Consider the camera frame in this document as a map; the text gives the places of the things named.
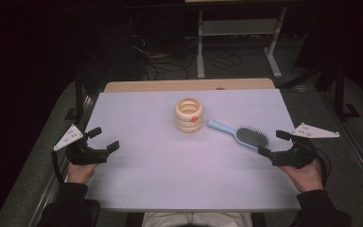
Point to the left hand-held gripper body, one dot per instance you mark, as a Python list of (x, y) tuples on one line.
[(85, 156)]

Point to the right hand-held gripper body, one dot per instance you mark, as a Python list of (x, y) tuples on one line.
[(296, 157)]

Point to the light blue hairbrush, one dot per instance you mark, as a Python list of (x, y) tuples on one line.
[(252, 137)]

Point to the person's left hand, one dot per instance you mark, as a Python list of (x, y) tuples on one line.
[(79, 173)]

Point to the person's right hand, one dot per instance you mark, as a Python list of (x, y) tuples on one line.
[(307, 178)]

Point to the black metal stand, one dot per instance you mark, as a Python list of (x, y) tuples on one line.
[(79, 94), (338, 94)]

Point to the cream ringed holder cup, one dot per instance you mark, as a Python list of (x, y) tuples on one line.
[(188, 123)]

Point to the person's legs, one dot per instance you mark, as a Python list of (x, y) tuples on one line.
[(198, 219)]

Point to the desk with white legs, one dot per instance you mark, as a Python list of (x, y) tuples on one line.
[(239, 27)]

